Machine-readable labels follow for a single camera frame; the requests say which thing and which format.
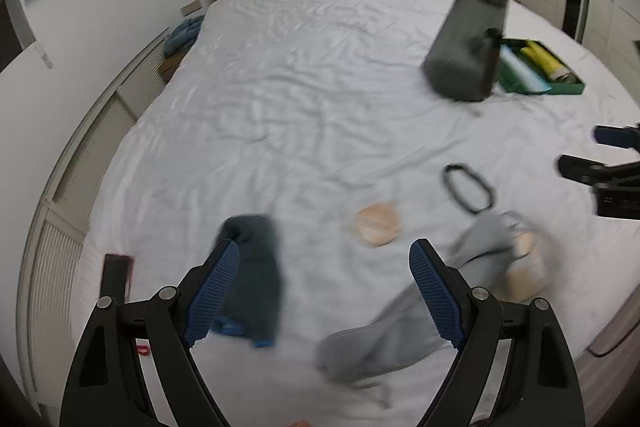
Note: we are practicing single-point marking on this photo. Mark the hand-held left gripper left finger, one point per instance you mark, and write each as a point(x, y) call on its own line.
point(215, 292)

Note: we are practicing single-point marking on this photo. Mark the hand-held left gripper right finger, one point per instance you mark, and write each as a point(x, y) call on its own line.
point(435, 297)

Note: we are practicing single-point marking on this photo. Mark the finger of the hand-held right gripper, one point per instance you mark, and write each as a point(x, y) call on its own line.
point(607, 136)
point(580, 169)

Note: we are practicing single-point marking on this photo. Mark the dark grey sock blue trim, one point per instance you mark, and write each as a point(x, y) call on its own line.
point(257, 267)

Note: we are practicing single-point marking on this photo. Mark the light grey cloth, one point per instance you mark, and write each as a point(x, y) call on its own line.
point(385, 337)

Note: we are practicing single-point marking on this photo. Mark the green tray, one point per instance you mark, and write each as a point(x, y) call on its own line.
point(565, 88)

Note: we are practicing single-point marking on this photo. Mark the beige round pad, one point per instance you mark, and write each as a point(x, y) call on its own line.
point(377, 224)

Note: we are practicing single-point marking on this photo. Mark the yellow cloth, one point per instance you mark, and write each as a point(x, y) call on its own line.
point(547, 62)

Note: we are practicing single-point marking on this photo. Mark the clear packet with beige pad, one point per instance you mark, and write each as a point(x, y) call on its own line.
point(527, 267)

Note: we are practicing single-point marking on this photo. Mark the dark red phone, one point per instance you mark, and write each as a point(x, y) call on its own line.
point(117, 274)

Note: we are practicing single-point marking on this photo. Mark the clear wrapped white roll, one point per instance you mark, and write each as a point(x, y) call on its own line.
point(522, 72)

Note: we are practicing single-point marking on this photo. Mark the white louvered panel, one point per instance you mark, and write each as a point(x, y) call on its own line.
point(55, 267)

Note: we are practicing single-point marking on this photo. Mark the dark grey bag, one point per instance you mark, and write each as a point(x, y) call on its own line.
point(465, 42)

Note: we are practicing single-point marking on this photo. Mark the white bed sheet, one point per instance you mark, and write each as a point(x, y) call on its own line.
point(300, 107)

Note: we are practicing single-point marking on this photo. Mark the wooden nightstand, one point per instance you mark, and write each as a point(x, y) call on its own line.
point(170, 67)

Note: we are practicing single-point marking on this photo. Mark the blue cloth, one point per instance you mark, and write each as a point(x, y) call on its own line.
point(182, 34)

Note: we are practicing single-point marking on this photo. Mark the wall outlet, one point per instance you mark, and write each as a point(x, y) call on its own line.
point(191, 7)

